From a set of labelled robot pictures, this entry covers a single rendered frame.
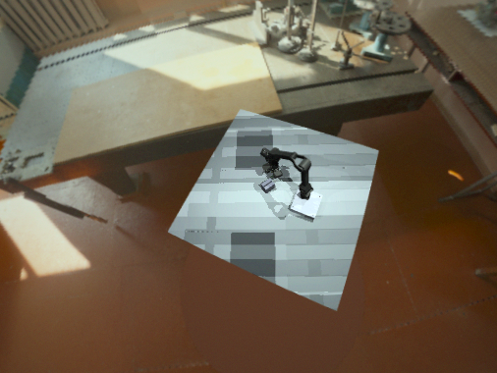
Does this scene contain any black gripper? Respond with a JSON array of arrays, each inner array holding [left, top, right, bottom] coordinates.
[[265, 158, 283, 179]]

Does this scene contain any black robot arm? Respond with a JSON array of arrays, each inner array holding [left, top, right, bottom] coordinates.
[[260, 147, 313, 200]]

